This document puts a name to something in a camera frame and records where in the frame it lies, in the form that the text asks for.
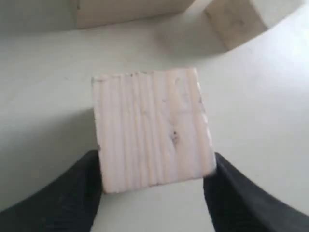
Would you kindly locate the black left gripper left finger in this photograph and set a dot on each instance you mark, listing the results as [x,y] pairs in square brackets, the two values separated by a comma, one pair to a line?
[68,204]

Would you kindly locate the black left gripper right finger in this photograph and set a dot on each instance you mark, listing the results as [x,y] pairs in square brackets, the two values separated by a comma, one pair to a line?
[236,204]

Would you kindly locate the medium wooden cube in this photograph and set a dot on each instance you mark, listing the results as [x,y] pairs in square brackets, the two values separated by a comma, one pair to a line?
[151,129]

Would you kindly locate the large wooden cube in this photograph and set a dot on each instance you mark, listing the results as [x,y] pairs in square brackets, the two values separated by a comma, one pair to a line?
[95,13]

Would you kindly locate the small wooden cube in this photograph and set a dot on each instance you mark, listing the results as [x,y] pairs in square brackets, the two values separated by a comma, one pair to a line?
[235,21]

